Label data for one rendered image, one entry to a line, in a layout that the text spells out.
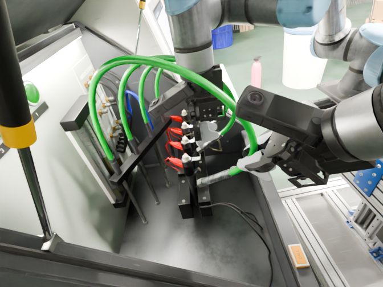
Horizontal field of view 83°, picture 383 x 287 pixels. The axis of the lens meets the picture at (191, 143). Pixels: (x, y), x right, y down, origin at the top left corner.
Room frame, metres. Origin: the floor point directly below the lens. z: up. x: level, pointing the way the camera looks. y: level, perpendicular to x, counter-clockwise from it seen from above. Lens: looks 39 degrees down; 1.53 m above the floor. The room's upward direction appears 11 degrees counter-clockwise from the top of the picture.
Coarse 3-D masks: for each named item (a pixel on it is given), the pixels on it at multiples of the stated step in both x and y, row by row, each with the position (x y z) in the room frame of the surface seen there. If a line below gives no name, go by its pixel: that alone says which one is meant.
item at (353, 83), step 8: (352, 72) 0.73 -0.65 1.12; (360, 72) 0.71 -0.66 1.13; (344, 80) 0.75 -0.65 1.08; (352, 80) 0.72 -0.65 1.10; (360, 80) 0.70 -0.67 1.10; (344, 88) 0.73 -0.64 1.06; (352, 88) 0.70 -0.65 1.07; (360, 88) 0.69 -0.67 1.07; (368, 88) 0.67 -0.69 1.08; (352, 96) 0.69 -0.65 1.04
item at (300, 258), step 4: (288, 248) 0.23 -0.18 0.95; (292, 248) 0.22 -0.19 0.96; (296, 248) 0.22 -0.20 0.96; (300, 248) 0.22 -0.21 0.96; (296, 252) 0.21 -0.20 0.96; (300, 252) 0.21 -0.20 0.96; (296, 256) 0.20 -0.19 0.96; (300, 256) 0.20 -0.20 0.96; (296, 260) 0.20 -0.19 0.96; (300, 260) 0.19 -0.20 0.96; (304, 260) 0.19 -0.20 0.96
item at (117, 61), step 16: (112, 64) 0.40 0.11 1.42; (144, 64) 0.37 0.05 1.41; (160, 64) 0.35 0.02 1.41; (176, 64) 0.35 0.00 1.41; (96, 80) 0.42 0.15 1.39; (192, 80) 0.33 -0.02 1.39; (224, 96) 0.31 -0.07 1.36; (96, 112) 0.45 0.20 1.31; (96, 128) 0.45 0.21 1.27; (256, 144) 0.29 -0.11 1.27; (112, 160) 0.46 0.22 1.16
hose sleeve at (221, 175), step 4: (220, 172) 0.33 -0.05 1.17; (224, 172) 0.32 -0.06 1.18; (228, 172) 0.31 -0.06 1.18; (208, 176) 0.34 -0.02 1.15; (212, 176) 0.33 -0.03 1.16; (216, 176) 0.32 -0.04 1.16; (220, 176) 0.32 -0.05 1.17; (224, 176) 0.31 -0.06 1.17; (228, 176) 0.31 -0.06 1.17; (204, 180) 0.34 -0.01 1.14; (208, 180) 0.33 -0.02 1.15; (212, 180) 0.32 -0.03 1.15; (216, 180) 0.32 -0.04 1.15; (220, 180) 0.32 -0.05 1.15; (204, 184) 0.33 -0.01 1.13
